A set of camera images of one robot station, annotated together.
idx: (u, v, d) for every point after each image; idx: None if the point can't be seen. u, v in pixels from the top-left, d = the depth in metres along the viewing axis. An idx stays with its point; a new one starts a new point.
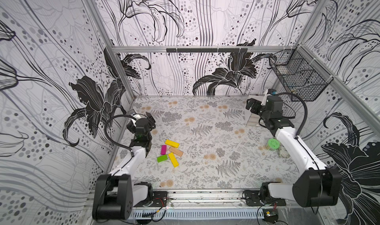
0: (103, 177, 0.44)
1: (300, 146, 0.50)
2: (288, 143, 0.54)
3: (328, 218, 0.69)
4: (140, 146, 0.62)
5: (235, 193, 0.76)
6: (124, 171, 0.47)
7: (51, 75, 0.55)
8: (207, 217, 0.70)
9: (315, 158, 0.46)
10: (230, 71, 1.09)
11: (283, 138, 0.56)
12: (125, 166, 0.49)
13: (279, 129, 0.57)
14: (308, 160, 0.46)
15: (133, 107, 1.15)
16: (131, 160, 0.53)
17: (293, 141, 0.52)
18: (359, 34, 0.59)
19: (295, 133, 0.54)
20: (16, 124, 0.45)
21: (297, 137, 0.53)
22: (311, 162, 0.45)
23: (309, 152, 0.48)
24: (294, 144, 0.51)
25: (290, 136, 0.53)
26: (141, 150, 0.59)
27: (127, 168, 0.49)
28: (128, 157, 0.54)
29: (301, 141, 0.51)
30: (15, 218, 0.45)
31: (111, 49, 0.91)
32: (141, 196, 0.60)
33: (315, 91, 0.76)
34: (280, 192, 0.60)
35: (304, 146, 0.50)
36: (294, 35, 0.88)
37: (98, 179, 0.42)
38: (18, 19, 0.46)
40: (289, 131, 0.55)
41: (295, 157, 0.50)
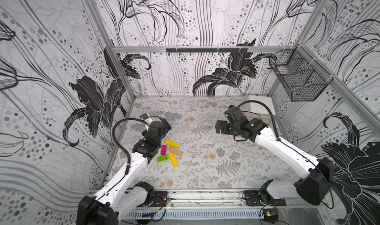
0: (87, 199, 0.41)
1: (285, 148, 0.48)
2: (273, 148, 0.51)
3: (328, 218, 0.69)
4: (141, 155, 0.54)
5: (235, 193, 0.76)
6: (109, 198, 0.42)
7: (51, 75, 0.55)
8: (207, 217, 0.70)
9: (306, 155, 0.46)
10: (230, 71, 1.09)
11: (265, 143, 0.53)
12: (114, 189, 0.44)
13: (258, 136, 0.54)
14: (301, 160, 0.45)
15: (133, 107, 1.15)
16: (122, 179, 0.46)
17: (277, 145, 0.49)
18: (359, 34, 0.59)
19: (274, 135, 0.52)
20: (15, 124, 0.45)
21: (279, 138, 0.51)
22: (306, 161, 0.44)
23: (297, 151, 0.47)
24: (280, 148, 0.49)
25: (272, 139, 0.51)
26: (139, 162, 0.52)
27: (114, 193, 0.43)
28: (121, 174, 0.48)
29: (284, 141, 0.50)
30: (15, 218, 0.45)
31: (111, 49, 0.91)
32: (138, 201, 0.60)
33: (315, 91, 0.76)
34: (282, 193, 0.60)
35: (288, 145, 0.48)
36: (294, 35, 0.88)
37: (82, 200, 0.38)
38: (17, 19, 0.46)
40: (268, 135, 0.52)
41: (286, 159, 0.49)
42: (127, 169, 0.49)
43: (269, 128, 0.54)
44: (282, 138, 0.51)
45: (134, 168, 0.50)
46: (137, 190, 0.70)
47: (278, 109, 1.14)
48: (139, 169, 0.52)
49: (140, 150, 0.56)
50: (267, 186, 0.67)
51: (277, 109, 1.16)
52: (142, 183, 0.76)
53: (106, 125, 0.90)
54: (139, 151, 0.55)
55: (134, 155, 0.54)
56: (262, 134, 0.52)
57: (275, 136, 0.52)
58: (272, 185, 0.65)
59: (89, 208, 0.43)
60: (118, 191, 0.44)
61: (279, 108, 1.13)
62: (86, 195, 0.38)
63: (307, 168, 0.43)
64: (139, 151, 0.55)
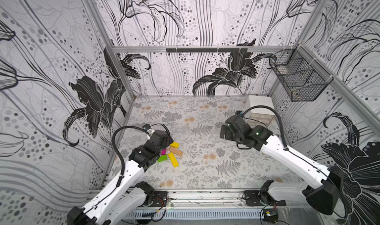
0: (74, 212, 0.40)
1: (294, 157, 0.46)
2: (281, 157, 0.49)
3: (328, 218, 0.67)
4: (137, 164, 0.51)
5: (235, 193, 0.76)
6: (96, 212, 0.41)
7: (51, 75, 0.55)
8: (207, 217, 0.70)
9: (315, 164, 0.44)
10: (230, 71, 1.09)
11: (273, 154, 0.50)
12: (103, 202, 0.42)
13: (264, 146, 0.51)
14: (311, 171, 0.43)
15: (133, 107, 1.15)
16: (113, 192, 0.44)
17: (286, 155, 0.47)
18: (359, 34, 0.59)
19: (281, 144, 0.50)
20: (16, 124, 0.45)
21: (287, 148, 0.48)
22: (316, 172, 0.43)
23: (306, 160, 0.45)
24: (290, 157, 0.47)
25: (280, 150, 0.48)
26: (133, 174, 0.49)
27: (102, 207, 0.41)
28: (113, 186, 0.46)
29: (291, 150, 0.48)
30: (15, 218, 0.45)
31: (111, 49, 0.91)
32: (135, 204, 0.60)
33: (315, 91, 0.76)
34: (286, 196, 0.58)
35: (296, 155, 0.47)
36: (294, 35, 0.88)
37: (71, 211, 0.40)
38: (17, 19, 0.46)
40: (275, 145, 0.50)
41: (296, 170, 0.47)
42: (118, 181, 0.47)
43: (275, 137, 0.52)
44: (290, 147, 0.49)
45: (127, 179, 0.47)
46: (135, 193, 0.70)
47: (278, 109, 1.14)
48: (133, 179, 0.49)
49: (137, 158, 0.53)
50: (269, 189, 0.66)
51: (277, 109, 1.16)
52: (142, 183, 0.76)
53: (106, 125, 0.90)
54: (136, 158, 0.52)
55: (129, 163, 0.51)
56: (268, 144, 0.50)
57: (282, 145, 0.49)
58: (273, 188, 0.64)
59: (76, 221, 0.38)
60: (107, 204, 0.42)
61: (279, 108, 1.13)
62: (75, 207, 0.41)
63: (318, 179, 0.42)
64: (135, 159, 0.52)
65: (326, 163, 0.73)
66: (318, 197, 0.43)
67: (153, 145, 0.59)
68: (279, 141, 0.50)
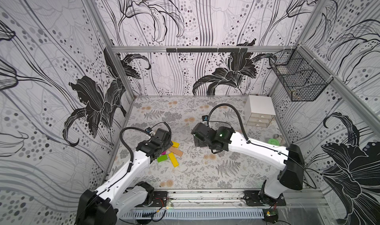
0: (88, 194, 0.41)
1: (257, 148, 0.49)
2: (246, 151, 0.51)
3: (328, 218, 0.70)
4: (144, 154, 0.54)
5: (235, 193, 0.76)
6: (109, 194, 0.42)
7: (51, 75, 0.55)
8: (207, 217, 0.70)
9: (276, 148, 0.47)
10: (230, 71, 1.09)
11: (239, 149, 0.52)
12: (115, 185, 0.44)
13: (229, 145, 0.52)
14: (274, 156, 0.46)
15: (133, 107, 1.15)
16: (124, 176, 0.47)
17: (249, 148, 0.50)
18: (359, 34, 0.59)
19: (243, 138, 0.52)
20: (16, 124, 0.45)
21: (249, 140, 0.51)
22: (278, 155, 0.46)
23: (268, 147, 0.48)
24: (254, 149, 0.49)
25: (244, 144, 0.51)
26: (142, 161, 0.52)
27: (115, 190, 0.43)
28: (123, 172, 0.48)
29: (253, 141, 0.51)
30: (15, 218, 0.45)
31: (111, 49, 0.91)
32: (138, 201, 0.60)
33: (315, 91, 0.76)
34: (279, 190, 0.59)
35: (258, 144, 0.50)
36: (294, 35, 0.88)
37: (83, 194, 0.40)
38: (17, 19, 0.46)
40: (239, 140, 0.52)
41: (261, 158, 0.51)
42: (129, 167, 0.49)
43: (237, 133, 0.54)
44: (251, 139, 0.52)
45: (137, 166, 0.50)
46: (137, 189, 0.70)
47: (278, 109, 1.14)
48: (141, 166, 0.52)
49: (144, 149, 0.56)
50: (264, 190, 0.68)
51: (277, 109, 1.16)
52: (142, 183, 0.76)
53: (106, 125, 0.90)
54: (143, 150, 0.55)
55: (138, 153, 0.54)
56: (233, 141, 0.52)
57: (244, 139, 0.52)
58: (266, 187, 0.68)
59: (90, 202, 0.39)
60: (119, 188, 0.44)
61: (279, 108, 1.13)
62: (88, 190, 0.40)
63: (282, 161, 0.44)
64: (142, 150, 0.55)
65: (326, 163, 0.73)
66: (287, 176, 0.45)
67: (157, 139, 0.63)
68: (240, 136, 0.53)
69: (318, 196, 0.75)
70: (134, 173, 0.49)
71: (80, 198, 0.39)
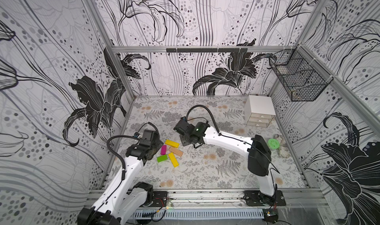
0: (86, 211, 0.40)
1: (226, 139, 0.55)
2: (218, 142, 0.57)
3: (327, 218, 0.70)
4: (136, 158, 0.53)
5: (235, 193, 0.76)
6: (109, 206, 0.41)
7: (51, 75, 0.55)
8: (207, 217, 0.70)
9: (242, 138, 0.54)
10: (230, 71, 1.09)
11: (212, 141, 0.58)
12: (112, 196, 0.43)
13: (204, 137, 0.59)
14: (240, 145, 0.52)
15: (133, 107, 1.15)
16: (120, 185, 0.46)
17: (219, 139, 0.56)
18: (359, 34, 0.59)
19: (215, 131, 0.59)
20: (16, 124, 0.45)
21: (220, 133, 0.57)
22: (243, 144, 0.52)
23: (235, 137, 0.55)
24: (223, 140, 0.55)
25: (215, 136, 0.57)
26: (135, 166, 0.51)
27: (113, 201, 0.42)
28: (118, 181, 0.47)
29: (224, 133, 0.57)
30: (15, 218, 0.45)
31: (111, 49, 0.91)
32: (139, 202, 0.60)
33: (315, 91, 0.76)
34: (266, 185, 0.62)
35: (228, 135, 0.56)
36: (294, 35, 0.88)
37: (80, 212, 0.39)
38: (17, 19, 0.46)
40: (212, 133, 0.58)
41: (232, 148, 0.55)
42: (123, 174, 0.48)
43: (212, 127, 0.60)
44: (222, 131, 0.58)
45: (131, 171, 0.50)
46: (136, 191, 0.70)
47: (278, 109, 1.14)
48: (135, 171, 0.51)
49: (134, 154, 0.55)
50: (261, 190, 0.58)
51: (277, 109, 1.16)
52: (140, 183, 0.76)
53: (106, 125, 0.90)
54: (132, 155, 0.54)
55: (128, 158, 0.53)
56: (207, 134, 0.58)
57: (216, 132, 0.58)
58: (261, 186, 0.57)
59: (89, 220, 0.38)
60: (118, 198, 0.43)
61: (279, 108, 1.13)
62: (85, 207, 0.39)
63: (245, 149, 0.51)
64: (132, 155, 0.54)
65: (326, 163, 0.73)
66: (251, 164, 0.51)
67: (146, 141, 0.62)
68: (214, 130, 0.59)
69: (318, 196, 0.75)
70: (129, 179, 0.48)
71: (77, 217, 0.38)
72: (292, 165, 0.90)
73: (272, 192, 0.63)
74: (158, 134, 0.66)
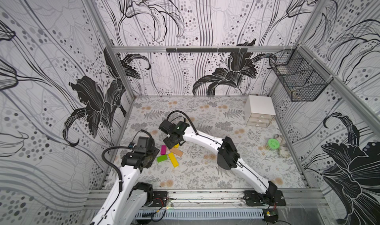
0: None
1: (202, 138, 0.65)
2: (195, 140, 0.67)
3: (327, 218, 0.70)
4: (132, 167, 0.53)
5: (235, 193, 0.76)
6: (108, 220, 0.41)
7: (51, 75, 0.55)
8: (207, 217, 0.70)
9: (215, 138, 0.64)
10: (230, 71, 1.09)
11: (189, 138, 0.68)
12: (111, 209, 0.43)
13: (183, 135, 0.68)
14: (213, 144, 0.63)
15: (133, 107, 1.15)
16: (118, 197, 0.45)
17: (196, 137, 0.66)
18: (360, 34, 0.59)
19: (193, 131, 0.68)
20: (16, 124, 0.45)
21: (197, 132, 0.67)
22: (215, 143, 0.62)
23: (210, 137, 0.65)
24: (199, 138, 0.65)
25: (193, 135, 0.67)
26: (131, 176, 0.51)
27: (112, 213, 0.42)
28: (116, 192, 0.46)
29: (200, 133, 0.66)
30: (15, 218, 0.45)
31: (111, 49, 0.91)
32: (140, 203, 0.61)
33: (315, 91, 0.76)
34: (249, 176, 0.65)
35: (204, 135, 0.66)
36: (294, 35, 0.88)
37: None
38: (17, 19, 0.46)
40: (190, 132, 0.67)
41: (205, 145, 0.66)
42: (120, 186, 0.48)
43: (190, 127, 0.69)
44: (199, 131, 0.67)
45: (127, 182, 0.49)
46: (135, 194, 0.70)
47: (278, 109, 1.14)
48: (132, 180, 0.50)
49: (130, 161, 0.54)
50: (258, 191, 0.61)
51: (277, 109, 1.16)
52: (140, 184, 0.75)
53: (106, 125, 0.90)
54: (129, 163, 0.54)
55: (124, 168, 0.52)
56: (186, 133, 0.67)
57: (194, 131, 0.67)
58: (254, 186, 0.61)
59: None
60: (116, 210, 0.43)
61: (279, 108, 1.13)
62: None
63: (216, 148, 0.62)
64: (128, 163, 0.54)
65: (326, 163, 0.73)
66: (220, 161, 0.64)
67: (141, 148, 0.62)
68: (192, 130, 0.68)
69: (318, 196, 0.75)
70: (126, 190, 0.47)
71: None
72: (292, 165, 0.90)
73: (263, 189, 0.66)
74: (153, 140, 0.66)
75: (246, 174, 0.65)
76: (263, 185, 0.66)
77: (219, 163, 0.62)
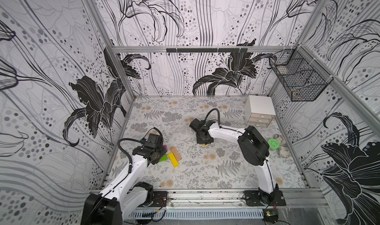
0: (94, 196, 0.42)
1: (224, 129, 0.65)
2: (218, 133, 0.68)
3: (328, 218, 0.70)
4: (142, 156, 0.58)
5: (235, 193, 0.76)
6: (115, 194, 0.44)
7: (51, 75, 0.55)
8: (206, 217, 0.70)
9: (237, 128, 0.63)
10: (230, 71, 1.09)
11: (214, 133, 0.70)
12: (118, 186, 0.46)
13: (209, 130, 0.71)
14: (234, 133, 0.60)
15: (133, 107, 1.15)
16: (126, 177, 0.49)
17: (219, 130, 0.67)
18: (359, 34, 0.59)
19: (217, 124, 0.70)
20: (15, 124, 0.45)
21: (221, 126, 0.68)
22: (236, 133, 0.60)
23: (232, 128, 0.63)
24: (222, 130, 0.65)
25: (216, 128, 0.68)
26: (141, 163, 0.55)
27: (119, 190, 0.45)
28: (124, 173, 0.50)
29: (224, 126, 0.67)
30: (15, 218, 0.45)
31: (111, 49, 0.91)
32: (139, 200, 0.60)
33: (315, 91, 0.76)
34: (262, 179, 0.64)
35: (227, 127, 0.66)
36: (294, 35, 0.88)
37: (88, 198, 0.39)
38: (17, 19, 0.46)
40: (213, 127, 0.70)
41: (229, 139, 0.64)
42: (130, 168, 0.52)
43: (215, 123, 0.72)
44: (223, 125, 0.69)
45: (137, 167, 0.53)
46: (137, 190, 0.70)
47: (278, 109, 1.14)
48: (140, 169, 0.54)
49: (140, 153, 0.59)
50: (261, 189, 0.69)
51: (277, 109, 1.16)
52: (140, 183, 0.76)
53: (106, 125, 0.90)
54: (139, 153, 0.59)
55: (134, 156, 0.57)
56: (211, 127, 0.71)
57: (218, 125, 0.70)
58: (261, 184, 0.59)
59: (95, 206, 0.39)
60: (123, 188, 0.46)
61: (279, 108, 1.13)
62: (93, 193, 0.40)
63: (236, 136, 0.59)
64: (139, 153, 0.59)
65: (326, 163, 0.73)
66: (247, 155, 0.57)
67: (151, 143, 0.67)
68: (216, 124, 0.71)
69: (318, 196, 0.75)
70: (134, 174, 0.51)
71: (84, 202, 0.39)
72: (292, 165, 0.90)
73: (270, 189, 0.64)
74: (162, 138, 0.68)
75: (264, 173, 0.60)
76: (271, 185, 0.64)
77: (242, 153, 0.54)
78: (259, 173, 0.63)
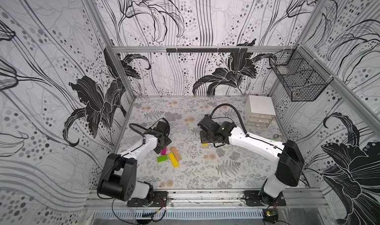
0: (113, 156, 0.47)
1: (255, 141, 0.52)
2: (246, 143, 0.54)
3: (328, 218, 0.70)
4: (153, 135, 0.64)
5: (235, 193, 0.76)
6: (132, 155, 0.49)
7: (51, 75, 0.55)
8: (206, 217, 0.70)
9: (272, 142, 0.50)
10: (230, 71, 1.09)
11: (239, 141, 0.55)
12: (135, 152, 0.51)
13: (230, 137, 0.57)
14: (269, 148, 0.49)
15: (133, 107, 1.15)
16: (141, 147, 0.54)
17: (248, 140, 0.53)
18: (359, 34, 0.59)
19: (243, 132, 0.56)
20: (15, 124, 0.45)
21: (248, 134, 0.55)
22: (273, 148, 0.48)
23: (266, 141, 0.51)
24: (252, 142, 0.52)
25: (242, 136, 0.55)
26: (152, 139, 0.61)
27: (136, 154, 0.50)
28: (139, 144, 0.56)
29: (252, 136, 0.54)
30: (15, 218, 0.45)
31: (111, 49, 0.91)
32: (141, 194, 0.61)
33: (315, 91, 0.76)
34: (276, 188, 0.60)
35: (257, 138, 0.53)
36: (294, 35, 0.88)
37: (108, 157, 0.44)
38: (17, 19, 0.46)
40: (238, 134, 0.56)
41: (259, 152, 0.52)
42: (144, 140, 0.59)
43: (239, 129, 0.57)
44: (250, 134, 0.55)
45: (149, 141, 0.59)
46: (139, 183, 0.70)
47: (278, 109, 1.14)
48: (151, 145, 0.60)
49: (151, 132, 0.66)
50: (263, 190, 0.67)
51: (277, 109, 1.16)
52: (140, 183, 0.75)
53: (106, 125, 0.90)
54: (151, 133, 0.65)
55: (147, 135, 0.63)
56: (233, 134, 0.56)
57: (243, 133, 0.56)
58: (265, 185, 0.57)
59: (114, 165, 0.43)
60: (139, 153, 0.51)
61: (279, 108, 1.13)
62: (113, 153, 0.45)
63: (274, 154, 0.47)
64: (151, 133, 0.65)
65: (326, 163, 0.73)
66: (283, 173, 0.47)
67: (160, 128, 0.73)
68: (240, 131, 0.57)
69: (318, 196, 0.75)
70: (147, 147, 0.57)
71: (105, 160, 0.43)
72: None
73: (274, 195, 0.64)
74: (168, 129, 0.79)
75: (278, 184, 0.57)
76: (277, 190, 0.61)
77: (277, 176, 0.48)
78: (272, 180, 0.59)
